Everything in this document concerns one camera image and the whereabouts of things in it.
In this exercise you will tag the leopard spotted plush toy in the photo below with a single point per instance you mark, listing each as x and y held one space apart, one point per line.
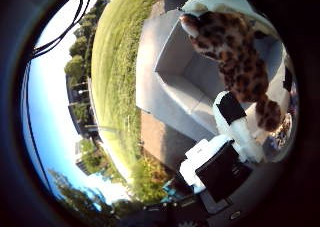
236 50

